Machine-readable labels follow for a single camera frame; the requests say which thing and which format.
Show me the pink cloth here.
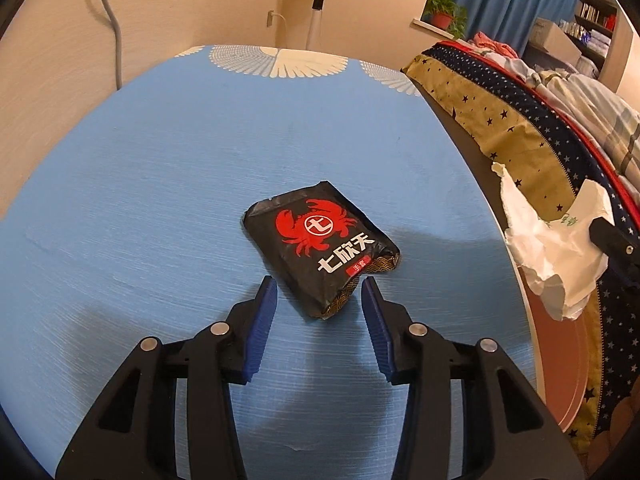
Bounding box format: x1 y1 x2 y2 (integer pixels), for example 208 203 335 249
472 31 521 61

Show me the cardboard box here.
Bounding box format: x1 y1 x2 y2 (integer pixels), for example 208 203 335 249
530 17 584 64

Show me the black snack packet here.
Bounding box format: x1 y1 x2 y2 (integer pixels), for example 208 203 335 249
241 180 403 321

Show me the blue patterned table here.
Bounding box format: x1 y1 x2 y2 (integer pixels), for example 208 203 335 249
0 45 539 480

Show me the wooden shelf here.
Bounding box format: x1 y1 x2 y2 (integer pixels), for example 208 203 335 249
570 0 640 92

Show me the white pedestal fan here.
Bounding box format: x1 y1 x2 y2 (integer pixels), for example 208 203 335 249
272 0 364 54

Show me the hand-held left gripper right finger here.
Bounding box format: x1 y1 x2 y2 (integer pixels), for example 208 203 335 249
361 276 586 480

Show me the red blanket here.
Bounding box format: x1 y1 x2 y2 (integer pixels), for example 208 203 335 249
440 42 640 202

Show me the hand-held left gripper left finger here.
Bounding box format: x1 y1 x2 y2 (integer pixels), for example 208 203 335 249
55 276 279 480

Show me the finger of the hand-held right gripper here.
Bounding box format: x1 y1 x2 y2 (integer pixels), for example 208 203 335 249
589 217 640 286

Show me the yellow star bed sheet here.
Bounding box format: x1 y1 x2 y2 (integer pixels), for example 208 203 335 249
402 52 617 437

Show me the navy star bed sheet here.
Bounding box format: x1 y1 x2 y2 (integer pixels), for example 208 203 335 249
420 45 640 437

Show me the plaid blanket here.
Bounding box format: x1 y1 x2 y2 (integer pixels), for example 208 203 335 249
495 57 640 192

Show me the potted green plant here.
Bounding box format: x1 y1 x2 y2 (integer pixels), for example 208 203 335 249
424 0 469 41

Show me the grey wall cable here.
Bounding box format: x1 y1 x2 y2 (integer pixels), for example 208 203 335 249
92 0 124 89

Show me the white plastic bag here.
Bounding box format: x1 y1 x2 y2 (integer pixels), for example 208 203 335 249
491 162 615 322

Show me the pink plastic basin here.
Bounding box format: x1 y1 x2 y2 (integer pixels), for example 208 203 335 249
520 260 597 434

